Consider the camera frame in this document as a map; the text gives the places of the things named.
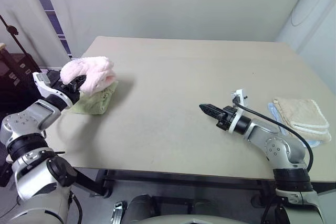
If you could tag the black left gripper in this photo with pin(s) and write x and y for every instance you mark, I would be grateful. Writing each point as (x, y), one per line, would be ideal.
(59, 82)

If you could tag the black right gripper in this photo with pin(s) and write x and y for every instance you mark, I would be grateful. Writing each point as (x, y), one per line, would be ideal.
(226, 117)

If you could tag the pink towel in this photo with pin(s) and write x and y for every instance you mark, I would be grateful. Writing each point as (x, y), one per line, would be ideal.
(94, 69)

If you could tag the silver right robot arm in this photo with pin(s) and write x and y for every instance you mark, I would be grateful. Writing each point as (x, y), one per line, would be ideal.
(278, 145)

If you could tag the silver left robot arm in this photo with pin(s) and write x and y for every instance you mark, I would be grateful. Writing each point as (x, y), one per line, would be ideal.
(34, 119)

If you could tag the green folded towel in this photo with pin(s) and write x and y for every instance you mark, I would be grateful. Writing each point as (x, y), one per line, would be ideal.
(94, 103)

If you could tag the blue folded towel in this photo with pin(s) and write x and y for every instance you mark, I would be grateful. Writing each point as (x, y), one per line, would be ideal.
(271, 110)

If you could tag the beige folded towel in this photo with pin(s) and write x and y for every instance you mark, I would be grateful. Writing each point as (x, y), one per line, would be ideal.
(299, 111)

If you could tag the dark drawer cabinet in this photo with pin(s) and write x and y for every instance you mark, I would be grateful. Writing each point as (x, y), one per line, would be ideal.
(15, 77)

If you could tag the window blind strip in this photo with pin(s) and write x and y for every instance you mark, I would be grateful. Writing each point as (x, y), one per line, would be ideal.
(52, 19)

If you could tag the black pole stand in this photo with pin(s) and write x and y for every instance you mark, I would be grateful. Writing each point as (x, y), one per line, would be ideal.
(13, 30)

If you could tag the silver robot torso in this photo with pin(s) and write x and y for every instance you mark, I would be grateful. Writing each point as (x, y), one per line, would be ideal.
(199, 220)

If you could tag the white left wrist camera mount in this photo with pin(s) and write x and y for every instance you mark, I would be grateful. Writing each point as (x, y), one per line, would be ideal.
(50, 91)

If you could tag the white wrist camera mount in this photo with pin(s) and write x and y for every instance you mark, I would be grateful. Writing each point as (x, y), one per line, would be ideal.
(240, 96)
(50, 91)

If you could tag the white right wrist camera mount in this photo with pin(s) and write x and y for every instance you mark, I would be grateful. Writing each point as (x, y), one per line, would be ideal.
(240, 96)

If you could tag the black table frame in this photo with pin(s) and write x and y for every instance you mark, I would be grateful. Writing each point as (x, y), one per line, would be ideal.
(183, 179)

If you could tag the silver metal bracket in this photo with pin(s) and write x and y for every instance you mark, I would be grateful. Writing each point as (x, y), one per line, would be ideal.
(118, 212)

